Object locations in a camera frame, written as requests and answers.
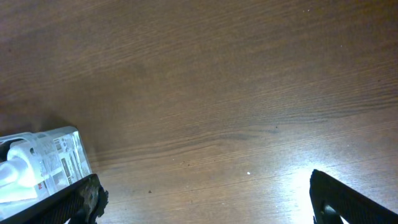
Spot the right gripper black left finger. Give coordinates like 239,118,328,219
1,174,109,224

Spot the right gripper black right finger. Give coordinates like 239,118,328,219
309,169,397,224

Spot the clear plastic container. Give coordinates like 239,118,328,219
1,126,92,220

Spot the white clear-cap bottle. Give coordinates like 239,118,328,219
1,142,45,187

